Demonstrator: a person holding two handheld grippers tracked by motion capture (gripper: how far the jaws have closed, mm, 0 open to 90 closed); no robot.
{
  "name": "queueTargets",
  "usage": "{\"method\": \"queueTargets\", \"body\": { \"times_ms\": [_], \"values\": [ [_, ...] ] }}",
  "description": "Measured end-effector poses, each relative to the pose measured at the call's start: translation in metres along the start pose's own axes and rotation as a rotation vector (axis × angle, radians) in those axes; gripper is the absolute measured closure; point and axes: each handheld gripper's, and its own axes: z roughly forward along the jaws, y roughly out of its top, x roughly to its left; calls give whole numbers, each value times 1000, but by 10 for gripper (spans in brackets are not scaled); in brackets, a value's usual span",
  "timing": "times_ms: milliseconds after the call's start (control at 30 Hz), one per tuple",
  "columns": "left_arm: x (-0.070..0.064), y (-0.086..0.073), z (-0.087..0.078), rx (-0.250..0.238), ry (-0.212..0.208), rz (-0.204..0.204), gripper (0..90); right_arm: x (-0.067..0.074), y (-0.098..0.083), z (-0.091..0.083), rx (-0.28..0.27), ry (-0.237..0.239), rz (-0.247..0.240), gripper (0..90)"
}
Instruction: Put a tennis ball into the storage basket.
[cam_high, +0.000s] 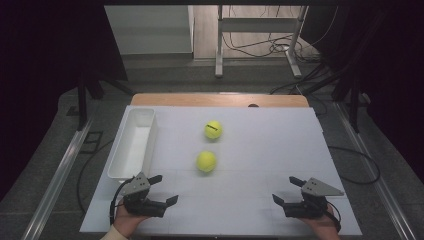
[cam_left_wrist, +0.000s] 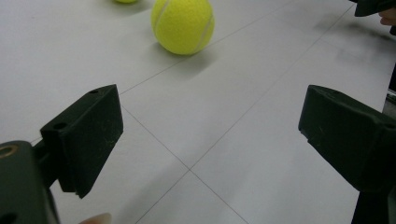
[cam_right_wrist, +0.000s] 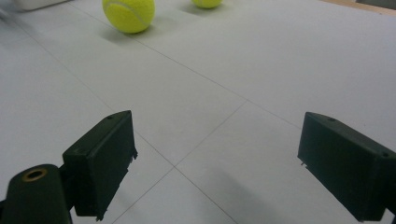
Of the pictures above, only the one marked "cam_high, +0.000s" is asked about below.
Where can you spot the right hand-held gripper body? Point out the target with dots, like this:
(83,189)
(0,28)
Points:
(308,208)

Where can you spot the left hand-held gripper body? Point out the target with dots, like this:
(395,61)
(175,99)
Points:
(140,200)

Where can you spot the white plastic bin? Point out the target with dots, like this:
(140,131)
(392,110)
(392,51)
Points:
(135,150)

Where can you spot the plain yellow tennis ball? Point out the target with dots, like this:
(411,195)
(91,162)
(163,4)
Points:
(206,161)

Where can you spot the yellow tennis ball black print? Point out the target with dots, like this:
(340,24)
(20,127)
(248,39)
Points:
(213,130)

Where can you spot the person's right hand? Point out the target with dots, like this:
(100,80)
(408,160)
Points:
(323,228)

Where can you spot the person's left hand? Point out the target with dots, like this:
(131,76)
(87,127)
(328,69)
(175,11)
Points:
(125,221)

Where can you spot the white board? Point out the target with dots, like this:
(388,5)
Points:
(253,173)

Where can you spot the dark table grommet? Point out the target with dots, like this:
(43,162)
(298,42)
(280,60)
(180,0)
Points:
(253,105)

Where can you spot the wooden table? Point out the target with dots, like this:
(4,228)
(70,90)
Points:
(200,100)

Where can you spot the black stand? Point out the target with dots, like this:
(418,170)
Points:
(353,100)
(81,100)

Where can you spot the white cabinet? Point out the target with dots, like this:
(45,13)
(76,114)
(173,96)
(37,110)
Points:
(150,30)

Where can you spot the dark curtain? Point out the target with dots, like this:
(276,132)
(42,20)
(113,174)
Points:
(393,66)
(40,66)

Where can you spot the metal floor rail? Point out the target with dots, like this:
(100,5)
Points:
(56,183)
(373,173)

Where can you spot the white metal desk frame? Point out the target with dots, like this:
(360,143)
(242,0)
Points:
(256,25)

